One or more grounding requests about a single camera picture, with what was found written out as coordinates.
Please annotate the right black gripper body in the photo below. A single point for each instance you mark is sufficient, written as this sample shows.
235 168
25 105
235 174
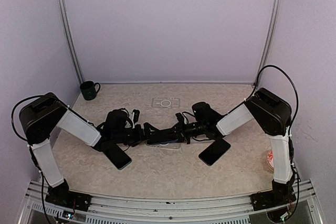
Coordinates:
194 129

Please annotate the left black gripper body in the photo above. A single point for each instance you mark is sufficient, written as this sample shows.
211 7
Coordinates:
120 137

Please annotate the blue smartphone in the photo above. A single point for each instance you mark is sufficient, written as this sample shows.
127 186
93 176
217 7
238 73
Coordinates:
171 138

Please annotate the clear magsafe phone case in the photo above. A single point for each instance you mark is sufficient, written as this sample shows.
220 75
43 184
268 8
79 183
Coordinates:
167 146

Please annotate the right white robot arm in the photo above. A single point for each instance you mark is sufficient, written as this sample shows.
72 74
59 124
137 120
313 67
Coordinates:
274 116

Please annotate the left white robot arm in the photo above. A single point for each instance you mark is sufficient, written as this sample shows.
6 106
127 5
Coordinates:
47 113

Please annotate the teal-edged smartphone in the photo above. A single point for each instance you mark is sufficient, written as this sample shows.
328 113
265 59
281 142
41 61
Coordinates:
118 157

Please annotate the purple-edged smartphone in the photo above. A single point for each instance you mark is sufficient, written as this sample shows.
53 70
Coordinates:
214 152

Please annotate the dark green mug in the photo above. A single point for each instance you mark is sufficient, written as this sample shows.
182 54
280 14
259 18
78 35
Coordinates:
89 90

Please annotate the red white patterned bowl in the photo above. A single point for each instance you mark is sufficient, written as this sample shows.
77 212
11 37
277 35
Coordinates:
267 160

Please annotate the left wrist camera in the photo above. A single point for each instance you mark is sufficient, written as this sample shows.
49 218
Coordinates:
134 117

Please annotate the clear camera-cutout phone case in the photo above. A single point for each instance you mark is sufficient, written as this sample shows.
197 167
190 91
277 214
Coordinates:
165 103

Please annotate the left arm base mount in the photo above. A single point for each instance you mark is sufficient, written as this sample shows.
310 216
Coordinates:
61 195

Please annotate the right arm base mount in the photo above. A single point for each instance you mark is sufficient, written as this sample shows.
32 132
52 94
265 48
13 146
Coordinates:
280 194

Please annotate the front aluminium rail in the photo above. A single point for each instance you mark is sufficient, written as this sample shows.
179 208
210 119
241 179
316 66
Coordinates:
114 209

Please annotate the right aluminium frame post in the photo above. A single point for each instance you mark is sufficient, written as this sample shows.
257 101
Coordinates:
270 33

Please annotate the aluminium frame post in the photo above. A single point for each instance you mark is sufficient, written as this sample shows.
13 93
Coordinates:
270 33
69 40

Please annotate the left aluminium frame post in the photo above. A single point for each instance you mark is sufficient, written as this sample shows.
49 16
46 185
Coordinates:
69 40

